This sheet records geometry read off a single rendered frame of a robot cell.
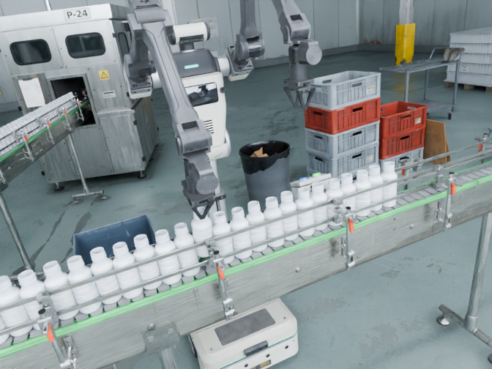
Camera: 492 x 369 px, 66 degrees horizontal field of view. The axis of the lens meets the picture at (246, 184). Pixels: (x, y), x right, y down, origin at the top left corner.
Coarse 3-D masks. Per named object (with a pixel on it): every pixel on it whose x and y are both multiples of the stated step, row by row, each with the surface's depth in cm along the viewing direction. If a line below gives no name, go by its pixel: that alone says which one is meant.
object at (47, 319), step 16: (416, 160) 147; (480, 160) 172; (416, 176) 149; (448, 192) 137; (336, 208) 125; (448, 208) 140; (352, 224) 120; (448, 224) 143; (208, 240) 110; (352, 256) 128; (224, 288) 110; (48, 304) 97; (224, 304) 111; (48, 320) 91; (48, 336) 92; (64, 368) 97
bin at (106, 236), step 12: (144, 216) 168; (96, 228) 161; (108, 228) 163; (120, 228) 165; (132, 228) 168; (144, 228) 170; (84, 240) 161; (96, 240) 163; (108, 240) 165; (120, 240) 167; (132, 240) 169; (84, 252) 162; (108, 252) 167; (84, 264) 162
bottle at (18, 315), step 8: (0, 280) 96; (8, 280) 95; (0, 288) 94; (8, 288) 95; (16, 288) 98; (0, 296) 95; (8, 296) 95; (16, 296) 96; (0, 304) 94; (8, 304) 95; (0, 312) 96; (8, 312) 96; (16, 312) 97; (24, 312) 98; (8, 320) 96; (16, 320) 97; (24, 320) 99; (24, 328) 99; (16, 336) 99
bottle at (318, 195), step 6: (312, 186) 126; (318, 186) 124; (312, 192) 127; (318, 192) 125; (312, 198) 126; (318, 198) 125; (324, 198) 125; (318, 210) 126; (324, 210) 127; (318, 216) 127; (324, 216) 128; (318, 228) 129; (324, 228) 130
